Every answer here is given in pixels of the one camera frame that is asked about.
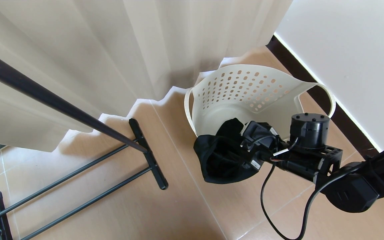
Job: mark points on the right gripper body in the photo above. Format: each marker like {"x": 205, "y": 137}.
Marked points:
{"x": 268, "y": 158}

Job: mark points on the black garment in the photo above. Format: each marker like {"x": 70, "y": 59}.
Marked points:
{"x": 222, "y": 160}

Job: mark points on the white laundry basket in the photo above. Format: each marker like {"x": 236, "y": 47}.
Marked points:
{"x": 238, "y": 113}

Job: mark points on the black clothes rack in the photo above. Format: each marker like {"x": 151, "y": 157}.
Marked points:
{"x": 45, "y": 95}

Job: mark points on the beige curtain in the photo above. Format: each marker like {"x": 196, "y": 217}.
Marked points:
{"x": 112, "y": 40}

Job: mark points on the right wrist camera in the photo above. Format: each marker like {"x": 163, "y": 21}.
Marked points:
{"x": 257, "y": 133}

